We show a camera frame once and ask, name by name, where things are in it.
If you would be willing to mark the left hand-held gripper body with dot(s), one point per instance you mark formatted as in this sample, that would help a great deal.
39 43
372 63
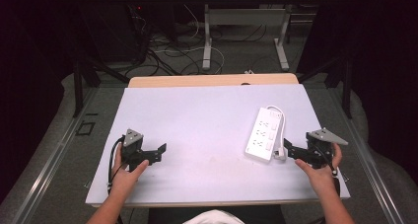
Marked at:
133 140

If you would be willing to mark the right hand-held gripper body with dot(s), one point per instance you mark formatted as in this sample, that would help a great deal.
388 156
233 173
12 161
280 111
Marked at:
320 148

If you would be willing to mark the white power strip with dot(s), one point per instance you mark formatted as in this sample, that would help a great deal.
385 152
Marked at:
263 135

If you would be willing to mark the person's right hand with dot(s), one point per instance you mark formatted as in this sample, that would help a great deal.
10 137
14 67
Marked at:
323 181

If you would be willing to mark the person's left hand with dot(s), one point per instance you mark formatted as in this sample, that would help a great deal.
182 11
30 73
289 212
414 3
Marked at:
123 181

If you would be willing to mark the white table board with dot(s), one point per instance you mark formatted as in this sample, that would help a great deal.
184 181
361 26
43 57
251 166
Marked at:
203 128

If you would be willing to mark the black floor hatch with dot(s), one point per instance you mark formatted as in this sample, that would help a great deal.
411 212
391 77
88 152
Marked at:
84 128

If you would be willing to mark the person's dark trousers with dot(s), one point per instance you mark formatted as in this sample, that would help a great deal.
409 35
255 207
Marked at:
164 217

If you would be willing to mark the black metal stand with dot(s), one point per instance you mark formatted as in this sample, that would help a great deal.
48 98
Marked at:
78 92
346 92

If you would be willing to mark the wooden table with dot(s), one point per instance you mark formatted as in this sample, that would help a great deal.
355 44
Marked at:
197 81

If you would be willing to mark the black table grommet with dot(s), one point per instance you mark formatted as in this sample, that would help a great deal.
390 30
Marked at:
245 84

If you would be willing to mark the person's white shirt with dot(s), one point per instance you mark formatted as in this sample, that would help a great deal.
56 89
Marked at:
213 217

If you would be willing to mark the dark curtain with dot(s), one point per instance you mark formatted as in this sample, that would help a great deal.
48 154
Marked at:
26 86
387 69

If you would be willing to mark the black computer case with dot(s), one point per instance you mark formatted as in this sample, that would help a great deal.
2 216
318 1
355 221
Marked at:
111 33

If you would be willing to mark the white desk with metal legs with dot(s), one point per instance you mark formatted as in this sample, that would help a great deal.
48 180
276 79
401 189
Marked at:
246 16

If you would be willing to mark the aluminium floor rail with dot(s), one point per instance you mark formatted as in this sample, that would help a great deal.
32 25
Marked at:
49 164
371 164

